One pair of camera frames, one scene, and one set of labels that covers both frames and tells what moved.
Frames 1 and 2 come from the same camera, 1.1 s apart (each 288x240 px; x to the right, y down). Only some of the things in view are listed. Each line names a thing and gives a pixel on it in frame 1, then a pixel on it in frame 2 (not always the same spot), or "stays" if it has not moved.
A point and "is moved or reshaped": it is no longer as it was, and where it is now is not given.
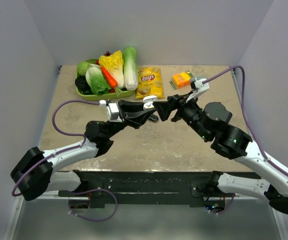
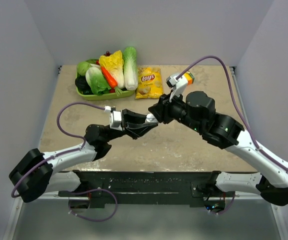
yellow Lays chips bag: [149, 82] stays
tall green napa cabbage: [130, 67] stays
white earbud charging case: [148, 100] is moved or reshaped
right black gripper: [164, 108] stays
